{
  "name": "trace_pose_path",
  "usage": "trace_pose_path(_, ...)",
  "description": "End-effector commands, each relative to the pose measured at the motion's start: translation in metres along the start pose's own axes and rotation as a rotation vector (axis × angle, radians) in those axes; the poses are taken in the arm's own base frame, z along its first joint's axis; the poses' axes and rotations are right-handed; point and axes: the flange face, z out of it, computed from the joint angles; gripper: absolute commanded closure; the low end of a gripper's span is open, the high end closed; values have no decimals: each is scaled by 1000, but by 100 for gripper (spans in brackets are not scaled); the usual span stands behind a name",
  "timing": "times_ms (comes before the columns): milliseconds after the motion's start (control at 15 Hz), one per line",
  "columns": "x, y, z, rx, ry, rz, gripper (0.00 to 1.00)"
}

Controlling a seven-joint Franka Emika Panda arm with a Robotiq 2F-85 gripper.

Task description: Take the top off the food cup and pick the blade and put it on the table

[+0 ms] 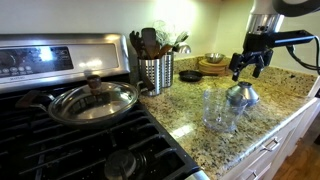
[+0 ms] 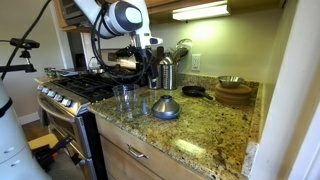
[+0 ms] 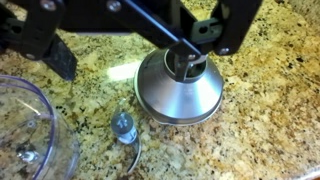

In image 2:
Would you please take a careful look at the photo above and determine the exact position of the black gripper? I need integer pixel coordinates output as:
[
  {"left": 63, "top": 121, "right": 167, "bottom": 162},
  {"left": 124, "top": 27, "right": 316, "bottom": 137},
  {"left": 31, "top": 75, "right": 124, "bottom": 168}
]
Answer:
[{"left": 141, "top": 47, "right": 161, "bottom": 81}]

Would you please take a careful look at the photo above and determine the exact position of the grey chopper blade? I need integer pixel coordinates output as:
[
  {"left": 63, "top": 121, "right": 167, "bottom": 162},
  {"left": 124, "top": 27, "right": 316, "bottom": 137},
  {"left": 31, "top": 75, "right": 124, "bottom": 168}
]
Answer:
[{"left": 140, "top": 96, "right": 149, "bottom": 116}]

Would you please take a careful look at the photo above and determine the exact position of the grey chopper cup lid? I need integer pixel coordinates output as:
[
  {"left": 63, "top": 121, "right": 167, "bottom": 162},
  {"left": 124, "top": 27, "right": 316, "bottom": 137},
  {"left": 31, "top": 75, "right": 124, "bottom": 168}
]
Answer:
[{"left": 151, "top": 94, "right": 182, "bottom": 121}]

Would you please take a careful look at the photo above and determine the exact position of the clear plastic chopper cup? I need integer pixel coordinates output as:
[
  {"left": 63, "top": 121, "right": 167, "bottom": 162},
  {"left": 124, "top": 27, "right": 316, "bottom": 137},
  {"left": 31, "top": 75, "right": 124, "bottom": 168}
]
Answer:
[{"left": 112, "top": 83, "right": 141, "bottom": 113}]

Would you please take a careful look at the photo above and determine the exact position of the narrow perforated steel utensil holder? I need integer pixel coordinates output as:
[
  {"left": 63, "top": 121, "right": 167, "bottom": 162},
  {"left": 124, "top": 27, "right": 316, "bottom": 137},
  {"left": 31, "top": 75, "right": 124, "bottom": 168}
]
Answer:
[{"left": 161, "top": 55, "right": 180, "bottom": 91}]

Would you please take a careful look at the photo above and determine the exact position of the dark wide spatula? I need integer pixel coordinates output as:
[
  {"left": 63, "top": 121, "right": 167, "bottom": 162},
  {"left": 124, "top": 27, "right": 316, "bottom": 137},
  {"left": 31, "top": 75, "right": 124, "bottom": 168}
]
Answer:
[{"left": 154, "top": 45, "right": 165, "bottom": 65}]

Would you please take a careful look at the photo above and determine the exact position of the steel ladle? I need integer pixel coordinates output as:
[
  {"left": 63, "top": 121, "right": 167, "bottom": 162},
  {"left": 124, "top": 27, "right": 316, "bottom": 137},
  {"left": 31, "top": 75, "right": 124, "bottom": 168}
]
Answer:
[{"left": 175, "top": 37, "right": 194, "bottom": 52}]

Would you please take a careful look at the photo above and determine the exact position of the small black cast iron skillet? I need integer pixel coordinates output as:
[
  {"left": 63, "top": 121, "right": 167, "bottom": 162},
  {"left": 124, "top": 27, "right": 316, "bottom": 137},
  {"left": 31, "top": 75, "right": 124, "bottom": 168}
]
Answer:
[{"left": 181, "top": 85, "right": 214, "bottom": 101}]

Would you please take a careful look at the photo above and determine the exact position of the under cabinet light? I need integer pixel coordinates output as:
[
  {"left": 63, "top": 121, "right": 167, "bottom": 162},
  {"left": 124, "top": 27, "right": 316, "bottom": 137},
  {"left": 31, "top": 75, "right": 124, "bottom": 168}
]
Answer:
[{"left": 171, "top": 0, "right": 232, "bottom": 22}]

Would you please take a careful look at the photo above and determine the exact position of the small steel bowl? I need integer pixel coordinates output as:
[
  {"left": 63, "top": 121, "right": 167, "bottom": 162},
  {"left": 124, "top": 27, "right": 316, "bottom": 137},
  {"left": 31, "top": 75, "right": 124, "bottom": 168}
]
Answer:
[{"left": 217, "top": 75, "right": 245, "bottom": 89}]

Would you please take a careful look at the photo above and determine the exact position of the stainless steel gas stove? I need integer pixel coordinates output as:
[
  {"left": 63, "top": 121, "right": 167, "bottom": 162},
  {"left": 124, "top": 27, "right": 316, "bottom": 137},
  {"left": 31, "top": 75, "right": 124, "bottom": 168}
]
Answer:
[{"left": 35, "top": 48, "right": 148, "bottom": 180}]

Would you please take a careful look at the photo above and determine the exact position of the wooden bowl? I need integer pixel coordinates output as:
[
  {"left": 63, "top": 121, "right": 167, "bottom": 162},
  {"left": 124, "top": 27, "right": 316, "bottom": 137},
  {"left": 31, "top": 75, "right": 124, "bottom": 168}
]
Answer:
[{"left": 214, "top": 83, "right": 253, "bottom": 97}]

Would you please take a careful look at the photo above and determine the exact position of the wooden base cabinet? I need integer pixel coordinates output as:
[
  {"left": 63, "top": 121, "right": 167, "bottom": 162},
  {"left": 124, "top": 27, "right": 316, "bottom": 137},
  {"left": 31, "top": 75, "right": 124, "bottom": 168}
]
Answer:
[{"left": 94, "top": 114, "right": 208, "bottom": 180}]

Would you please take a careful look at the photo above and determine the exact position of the steel range hood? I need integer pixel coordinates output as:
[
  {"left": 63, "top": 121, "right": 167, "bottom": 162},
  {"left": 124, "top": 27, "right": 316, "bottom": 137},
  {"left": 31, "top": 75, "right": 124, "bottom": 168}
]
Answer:
[{"left": 53, "top": 0, "right": 101, "bottom": 33}]

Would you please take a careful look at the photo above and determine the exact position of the small glass jar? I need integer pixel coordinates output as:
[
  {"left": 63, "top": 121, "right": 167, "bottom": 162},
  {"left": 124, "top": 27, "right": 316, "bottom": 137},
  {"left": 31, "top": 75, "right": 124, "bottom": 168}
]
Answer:
[{"left": 44, "top": 67, "right": 58, "bottom": 79}]

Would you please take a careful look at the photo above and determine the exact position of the black clamp tool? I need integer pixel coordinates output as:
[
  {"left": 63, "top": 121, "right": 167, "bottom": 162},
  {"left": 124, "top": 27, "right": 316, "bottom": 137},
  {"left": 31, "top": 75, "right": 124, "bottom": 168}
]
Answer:
[{"left": 33, "top": 135, "right": 83, "bottom": 168}]

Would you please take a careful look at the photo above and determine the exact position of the yellow stool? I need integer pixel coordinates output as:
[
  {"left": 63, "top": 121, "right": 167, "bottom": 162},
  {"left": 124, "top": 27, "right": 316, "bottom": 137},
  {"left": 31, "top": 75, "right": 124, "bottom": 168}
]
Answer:
[{"left": 27, "top": 133, "right": 60, "bottom": 152}]

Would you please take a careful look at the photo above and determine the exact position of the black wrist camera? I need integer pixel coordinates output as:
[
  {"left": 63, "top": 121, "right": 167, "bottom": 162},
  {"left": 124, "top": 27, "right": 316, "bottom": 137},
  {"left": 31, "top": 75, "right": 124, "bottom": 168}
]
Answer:
[{"left": 114, "top": 46, "right": 138, "bottom": 59}]

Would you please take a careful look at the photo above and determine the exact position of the white wall outlet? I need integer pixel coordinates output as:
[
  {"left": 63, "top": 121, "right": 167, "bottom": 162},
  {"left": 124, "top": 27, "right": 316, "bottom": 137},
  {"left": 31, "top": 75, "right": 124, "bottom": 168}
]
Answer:
[{"left": 190, "top": 53, "right": 202, "bottom": 72}]

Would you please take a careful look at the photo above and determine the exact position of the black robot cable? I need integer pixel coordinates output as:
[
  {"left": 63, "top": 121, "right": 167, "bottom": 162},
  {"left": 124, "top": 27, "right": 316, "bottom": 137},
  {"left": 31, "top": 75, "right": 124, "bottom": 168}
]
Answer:
[{"left": 89, "top": 2, "right": 152, "bottom": 85}]

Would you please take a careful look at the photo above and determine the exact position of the silver drawer handle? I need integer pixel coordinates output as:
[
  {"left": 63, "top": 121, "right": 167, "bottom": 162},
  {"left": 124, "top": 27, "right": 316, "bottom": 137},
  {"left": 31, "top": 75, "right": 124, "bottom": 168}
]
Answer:
[{"left": 126, "top": 143, "right": 150, "bottom": 161}]

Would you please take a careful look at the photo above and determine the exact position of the black camera on mount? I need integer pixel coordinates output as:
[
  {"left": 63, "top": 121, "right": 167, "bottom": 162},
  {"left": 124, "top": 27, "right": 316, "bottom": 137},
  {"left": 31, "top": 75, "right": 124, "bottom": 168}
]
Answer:
[{"left": 0, "top": 37, "right": 41, "bottom": 74}]

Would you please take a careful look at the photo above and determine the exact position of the black camera cable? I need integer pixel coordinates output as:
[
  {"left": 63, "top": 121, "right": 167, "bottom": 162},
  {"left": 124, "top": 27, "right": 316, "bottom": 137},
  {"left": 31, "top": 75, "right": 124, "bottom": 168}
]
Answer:
[{"left": 0, "top": 0, "right": 53, "bottom": 81}]

